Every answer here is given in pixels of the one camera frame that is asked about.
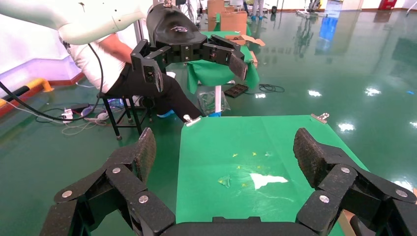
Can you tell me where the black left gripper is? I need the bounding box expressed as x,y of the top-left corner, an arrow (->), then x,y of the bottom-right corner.
130,3 -> 248,93

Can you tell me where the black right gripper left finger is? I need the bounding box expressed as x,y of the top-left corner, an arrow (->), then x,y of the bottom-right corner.
39,127 -> 177,236

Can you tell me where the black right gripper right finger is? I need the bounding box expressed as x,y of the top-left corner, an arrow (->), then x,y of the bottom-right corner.
292,127 -> 417,236

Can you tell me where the open brown cardboard box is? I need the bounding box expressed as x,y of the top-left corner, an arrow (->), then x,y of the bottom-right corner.
337,210 -> 357,236

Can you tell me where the tall brown cardboard box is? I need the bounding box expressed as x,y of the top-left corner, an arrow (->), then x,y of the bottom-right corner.
207,0 -> 248,35

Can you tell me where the flat open cardboard box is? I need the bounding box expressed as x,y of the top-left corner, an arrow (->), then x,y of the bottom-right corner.
225,34 -> 266,47

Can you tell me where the green covered side table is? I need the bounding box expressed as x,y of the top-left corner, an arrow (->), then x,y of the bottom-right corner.
185,13 -> 261,115

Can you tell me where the clear plastic bag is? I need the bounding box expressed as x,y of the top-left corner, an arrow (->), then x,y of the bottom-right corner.
197,91 -> 231,115

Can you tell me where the black plastic tray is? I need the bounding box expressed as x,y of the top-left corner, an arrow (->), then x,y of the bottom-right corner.
224,84 -> 249,98

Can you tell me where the metal binder clip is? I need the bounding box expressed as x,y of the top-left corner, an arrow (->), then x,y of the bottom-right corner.
183,115 -> 202,128
310,113 -> 330,124

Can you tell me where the seated person white shirt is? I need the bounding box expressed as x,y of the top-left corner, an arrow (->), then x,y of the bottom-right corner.
59,30 -> 204,123

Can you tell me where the green table cloth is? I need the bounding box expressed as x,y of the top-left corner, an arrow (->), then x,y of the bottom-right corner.
175,115 -> 370,236

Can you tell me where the yellow black floor barrier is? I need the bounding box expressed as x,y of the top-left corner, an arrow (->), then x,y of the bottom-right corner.
0,78 -> 55,110

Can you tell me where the red cabinet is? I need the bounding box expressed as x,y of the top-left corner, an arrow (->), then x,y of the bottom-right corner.
378,0 -> 398,10

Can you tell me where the black metal frame stool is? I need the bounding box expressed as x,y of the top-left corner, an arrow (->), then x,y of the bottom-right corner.
97,92 -> 154,141

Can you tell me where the black coiled floor cable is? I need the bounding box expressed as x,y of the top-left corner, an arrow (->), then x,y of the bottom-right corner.
244,84 -> 285,96

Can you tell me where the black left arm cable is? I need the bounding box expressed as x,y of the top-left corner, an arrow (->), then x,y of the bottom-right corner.
0,44 -> 104,122

